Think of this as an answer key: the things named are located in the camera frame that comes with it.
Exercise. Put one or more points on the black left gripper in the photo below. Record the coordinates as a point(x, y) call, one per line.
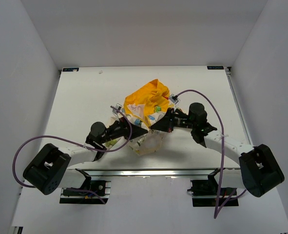
point(124, 127)

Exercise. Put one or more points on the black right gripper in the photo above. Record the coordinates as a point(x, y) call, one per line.
point(165, 124)

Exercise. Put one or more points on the cream dinosaur print baby jacket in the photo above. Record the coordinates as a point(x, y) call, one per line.
point(143, 108)

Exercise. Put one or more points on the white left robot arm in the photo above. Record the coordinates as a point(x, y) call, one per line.
point(47, 169)

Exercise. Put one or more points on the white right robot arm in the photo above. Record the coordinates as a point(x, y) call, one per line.
point(259, 171)

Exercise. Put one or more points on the blue right corner label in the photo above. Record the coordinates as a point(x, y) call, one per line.
point(214, 67)

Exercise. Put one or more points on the blue corner label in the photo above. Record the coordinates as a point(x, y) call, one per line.
point(214, 67)
point(75, 69)

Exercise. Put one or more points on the blue left corner label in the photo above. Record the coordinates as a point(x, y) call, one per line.
point(75, 69)

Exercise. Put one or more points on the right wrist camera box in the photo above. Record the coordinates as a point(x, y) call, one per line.
point(174, 100)

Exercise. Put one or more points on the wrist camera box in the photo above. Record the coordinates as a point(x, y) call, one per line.
point(174, 100)
point(116, 109)

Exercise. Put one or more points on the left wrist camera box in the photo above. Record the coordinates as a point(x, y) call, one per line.
point(116, 109)

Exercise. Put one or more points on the aluminium front table rail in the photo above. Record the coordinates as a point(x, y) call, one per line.
point(143, 172)

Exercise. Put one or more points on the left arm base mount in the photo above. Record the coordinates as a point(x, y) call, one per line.
point(96, 192)

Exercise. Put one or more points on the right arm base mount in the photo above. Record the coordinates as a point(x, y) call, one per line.
point(204, 194)

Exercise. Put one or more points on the aluminium right side rail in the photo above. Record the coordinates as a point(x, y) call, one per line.
point(237, 139)

